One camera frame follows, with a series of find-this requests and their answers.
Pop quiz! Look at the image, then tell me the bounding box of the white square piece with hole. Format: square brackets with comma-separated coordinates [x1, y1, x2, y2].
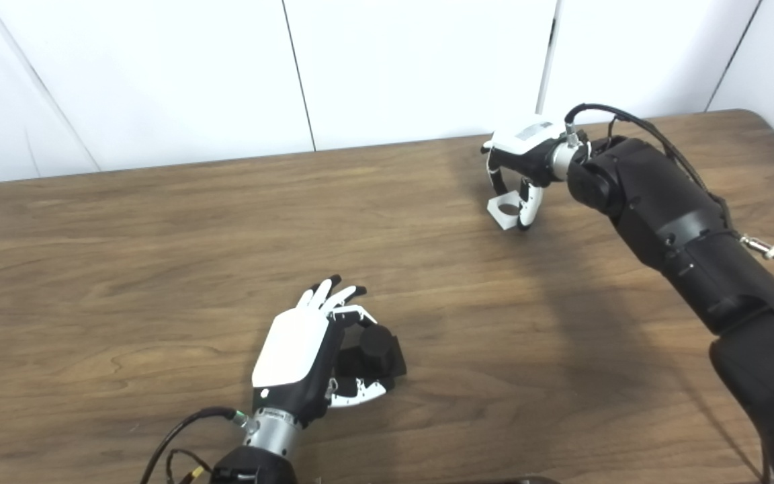
[486, 191, 523, 231]

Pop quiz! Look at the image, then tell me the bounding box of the thick black wrist cable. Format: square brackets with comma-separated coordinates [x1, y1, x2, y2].
[140, 407, 250, 484]
[565, 103, 730, 209]

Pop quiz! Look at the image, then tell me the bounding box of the black robot chest edge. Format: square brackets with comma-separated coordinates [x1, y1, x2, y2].
[427, 476, 562, 484]

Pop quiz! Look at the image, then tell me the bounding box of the thick black left wrist cable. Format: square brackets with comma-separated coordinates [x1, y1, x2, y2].
[140, 407, 250, 484]

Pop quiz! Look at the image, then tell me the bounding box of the black peg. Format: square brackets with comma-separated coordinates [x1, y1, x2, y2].
[333, 325, 407, 380]

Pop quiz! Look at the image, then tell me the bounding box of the thin cable with yellow plug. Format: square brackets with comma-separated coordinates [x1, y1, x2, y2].
[165, 449, 213, 484]

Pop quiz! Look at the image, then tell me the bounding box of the thick black right wrist cable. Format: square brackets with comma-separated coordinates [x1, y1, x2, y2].
[565, 103, 730, 209]

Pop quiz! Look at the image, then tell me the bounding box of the white and black left hand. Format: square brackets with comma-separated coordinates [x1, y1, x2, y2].
[251, 274, 394, 426]

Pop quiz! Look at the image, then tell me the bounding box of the white and black right hand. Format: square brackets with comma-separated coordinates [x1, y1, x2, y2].
[481, 116, 569, 231]

